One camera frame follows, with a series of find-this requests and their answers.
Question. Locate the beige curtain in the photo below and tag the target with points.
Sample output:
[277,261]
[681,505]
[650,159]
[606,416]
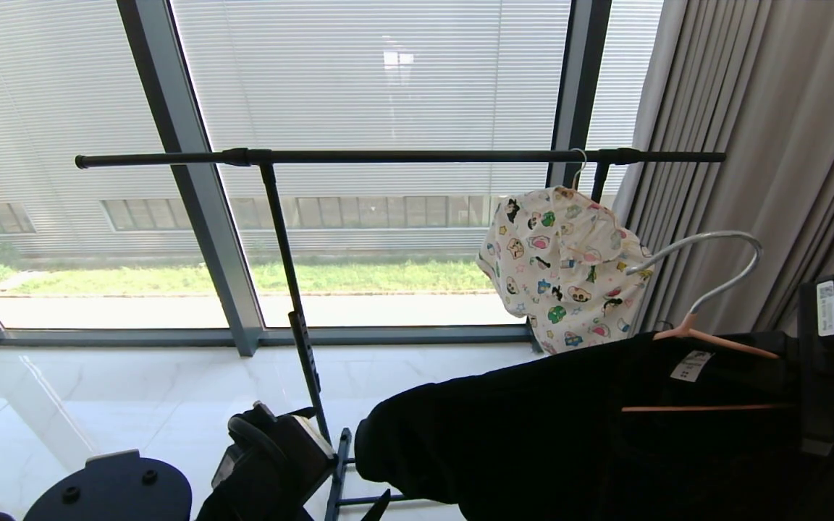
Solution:
[750,108]

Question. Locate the cream printed garment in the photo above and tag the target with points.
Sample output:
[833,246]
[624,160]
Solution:
[569,275]

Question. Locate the window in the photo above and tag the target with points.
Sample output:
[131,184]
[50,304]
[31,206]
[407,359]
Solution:
[388,72]

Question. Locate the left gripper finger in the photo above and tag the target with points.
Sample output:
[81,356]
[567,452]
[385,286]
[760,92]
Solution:
[379,510]

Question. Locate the pink clothes hanger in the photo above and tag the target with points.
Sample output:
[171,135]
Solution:
[732,344]
[578,177]

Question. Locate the black clothes rack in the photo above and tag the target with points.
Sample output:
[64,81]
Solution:
[388,155]

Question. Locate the black garment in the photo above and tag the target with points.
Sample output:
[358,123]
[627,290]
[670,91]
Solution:
[569,449]

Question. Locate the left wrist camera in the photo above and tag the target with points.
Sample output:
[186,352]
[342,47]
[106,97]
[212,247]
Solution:
[272,463]

